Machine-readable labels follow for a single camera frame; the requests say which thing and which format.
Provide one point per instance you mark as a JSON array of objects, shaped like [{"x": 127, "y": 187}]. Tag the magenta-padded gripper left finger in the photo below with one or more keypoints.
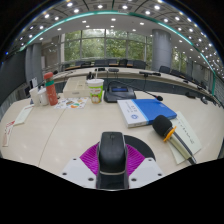
[{"x": 78, "y": 171}]

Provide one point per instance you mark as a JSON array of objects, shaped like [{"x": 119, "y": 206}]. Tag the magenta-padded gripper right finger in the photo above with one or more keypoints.
[{"x": 143, "y": 171}]

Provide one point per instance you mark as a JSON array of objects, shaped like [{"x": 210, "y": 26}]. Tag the black computer mouse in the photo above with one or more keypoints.
[{"x": 112, "y": 156}]

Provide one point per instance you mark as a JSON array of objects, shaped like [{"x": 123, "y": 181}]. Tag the white paper sheet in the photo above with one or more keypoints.
[{"x": 186, "y": 133}]

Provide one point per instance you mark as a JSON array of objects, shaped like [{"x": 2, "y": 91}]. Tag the blue and white book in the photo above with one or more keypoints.
[{"x": 150, "y": 110}]

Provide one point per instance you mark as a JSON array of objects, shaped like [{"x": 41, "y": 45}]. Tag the colourful printed leaflet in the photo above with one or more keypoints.
[{"x": 71, "y": 103}]

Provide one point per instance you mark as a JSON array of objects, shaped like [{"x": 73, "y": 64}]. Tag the white booklet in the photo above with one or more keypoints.
[{"x": 23, "y": 115}]

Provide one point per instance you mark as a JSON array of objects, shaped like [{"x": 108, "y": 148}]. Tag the black conference microphone console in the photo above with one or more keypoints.
[{"x": 118, "y": 95}]

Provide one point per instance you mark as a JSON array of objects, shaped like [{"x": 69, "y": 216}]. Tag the paper cup with green print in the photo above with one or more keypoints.
[{"x": 96, "y": 91}]

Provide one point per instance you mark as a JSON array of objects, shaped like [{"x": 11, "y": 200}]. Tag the beige cardboard box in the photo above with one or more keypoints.
[{"x": 76, "y": 88}]

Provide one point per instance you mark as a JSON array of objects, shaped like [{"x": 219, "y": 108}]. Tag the red bottle with green band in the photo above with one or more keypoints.
[{"x": 51, "y": 91}]

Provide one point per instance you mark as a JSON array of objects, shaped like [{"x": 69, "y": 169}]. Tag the tall white cup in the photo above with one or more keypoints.
[{"x": 34, "y": 97}]

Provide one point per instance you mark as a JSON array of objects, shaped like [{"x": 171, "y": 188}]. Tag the group of dark office chairs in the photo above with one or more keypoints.
[{"x": 133, "y": 64}]

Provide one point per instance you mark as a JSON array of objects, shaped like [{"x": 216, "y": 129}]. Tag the group of ceiling lights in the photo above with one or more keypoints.
[{"x": 100, "y": 6}]

